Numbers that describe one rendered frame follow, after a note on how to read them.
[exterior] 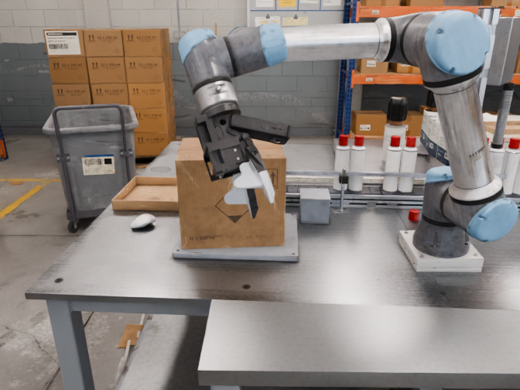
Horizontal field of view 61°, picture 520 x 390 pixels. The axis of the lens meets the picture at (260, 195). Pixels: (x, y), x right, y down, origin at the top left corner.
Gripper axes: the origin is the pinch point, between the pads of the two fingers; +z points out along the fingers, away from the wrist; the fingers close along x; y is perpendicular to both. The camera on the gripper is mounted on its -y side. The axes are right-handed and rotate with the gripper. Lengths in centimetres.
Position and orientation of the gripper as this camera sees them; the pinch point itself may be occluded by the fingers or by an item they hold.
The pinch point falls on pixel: (266, 211)
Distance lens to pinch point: 78.4
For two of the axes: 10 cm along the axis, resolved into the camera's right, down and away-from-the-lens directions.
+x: 2.1, -2.1, -9.5
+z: 3.2, 9.4, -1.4
